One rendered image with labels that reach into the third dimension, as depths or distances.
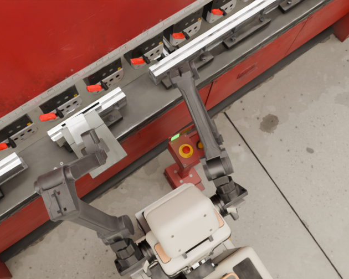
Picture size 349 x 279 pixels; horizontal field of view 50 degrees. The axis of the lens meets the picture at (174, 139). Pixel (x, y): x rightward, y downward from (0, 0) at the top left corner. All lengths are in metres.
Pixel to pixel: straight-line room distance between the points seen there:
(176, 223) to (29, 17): 0.72
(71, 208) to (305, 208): 2.06
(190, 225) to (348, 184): 1.92
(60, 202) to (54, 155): 0.82
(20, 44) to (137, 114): 0.87
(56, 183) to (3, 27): 0.41
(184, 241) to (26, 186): 0.86
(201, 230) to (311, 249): 1.62
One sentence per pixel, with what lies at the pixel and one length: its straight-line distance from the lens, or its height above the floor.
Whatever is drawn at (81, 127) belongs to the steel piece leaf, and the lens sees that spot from 1.71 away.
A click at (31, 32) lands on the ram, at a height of 1.70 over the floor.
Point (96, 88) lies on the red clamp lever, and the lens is 1.45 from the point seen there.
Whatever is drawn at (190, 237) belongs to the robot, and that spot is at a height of 1.34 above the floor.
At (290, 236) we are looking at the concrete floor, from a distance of 2.75.
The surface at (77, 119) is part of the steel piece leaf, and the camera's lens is 1.73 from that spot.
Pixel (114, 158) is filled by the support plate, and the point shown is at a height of 1.00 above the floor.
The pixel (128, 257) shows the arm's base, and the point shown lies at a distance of 1.36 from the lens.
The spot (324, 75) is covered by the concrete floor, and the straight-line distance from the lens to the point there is 3.23.
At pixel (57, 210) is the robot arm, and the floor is 1.59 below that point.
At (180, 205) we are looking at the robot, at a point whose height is 1.36.
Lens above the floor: 2.59
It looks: 72 degrees down
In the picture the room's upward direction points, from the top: 10 degrees clockwise
